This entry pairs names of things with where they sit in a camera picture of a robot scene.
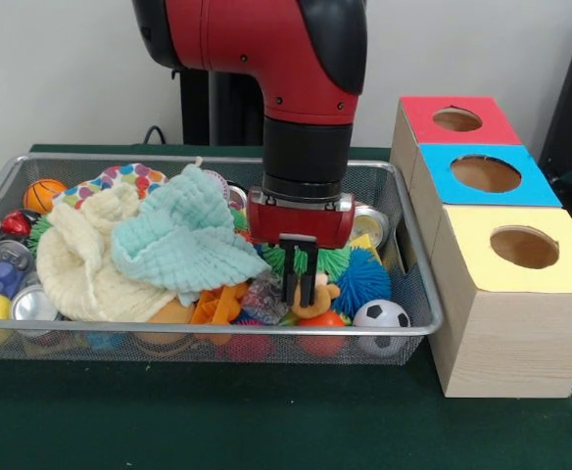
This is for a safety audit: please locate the light blue muslin cloth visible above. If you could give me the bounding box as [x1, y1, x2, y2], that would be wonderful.
[110, 164, 272, 307]

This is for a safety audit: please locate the polka dot cloth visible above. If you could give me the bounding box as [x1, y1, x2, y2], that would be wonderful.
[50, 164, 167, 210]

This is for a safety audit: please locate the cream muslin cloth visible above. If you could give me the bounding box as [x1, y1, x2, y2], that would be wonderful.
[35, 183, 179, 323]

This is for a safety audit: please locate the red ball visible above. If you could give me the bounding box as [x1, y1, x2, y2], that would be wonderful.
[298, 310, 346, 328]

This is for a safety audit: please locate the crushed metal can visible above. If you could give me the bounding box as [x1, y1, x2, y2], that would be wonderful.
[352, 205, 390, 251]

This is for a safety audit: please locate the blue spiky ball with eyes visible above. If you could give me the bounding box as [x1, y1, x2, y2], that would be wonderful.
[332, 247, 394, 314]

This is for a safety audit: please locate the large green spiky ball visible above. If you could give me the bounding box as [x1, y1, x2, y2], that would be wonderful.
[261, 242, 354, 275]

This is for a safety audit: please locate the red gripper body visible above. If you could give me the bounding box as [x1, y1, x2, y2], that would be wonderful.
[245, 188, 357, 250]

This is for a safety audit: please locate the small brown plush toy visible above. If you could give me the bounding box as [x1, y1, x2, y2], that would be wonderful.
[290, 271, 341, 322]

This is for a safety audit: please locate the wooden box with three holes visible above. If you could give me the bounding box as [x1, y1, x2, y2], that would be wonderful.
[389, 95, 572, 399]

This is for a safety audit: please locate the shallow mesh bin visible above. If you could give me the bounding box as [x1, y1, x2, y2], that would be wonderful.
[0, 152, 444, 366]

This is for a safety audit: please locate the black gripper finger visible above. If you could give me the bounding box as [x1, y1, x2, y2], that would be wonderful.
[300, 242, 319, 308]
[281, 242, 300, 306]

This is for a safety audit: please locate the orange toy building block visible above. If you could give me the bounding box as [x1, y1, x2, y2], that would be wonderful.
[190, 283, 251, 325]

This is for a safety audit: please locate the small orange basketball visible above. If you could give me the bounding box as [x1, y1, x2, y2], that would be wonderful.
[23, 178, 67, 215]

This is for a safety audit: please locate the small soccer ball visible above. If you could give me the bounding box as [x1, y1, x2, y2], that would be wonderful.
[353, 299, 412, 328]

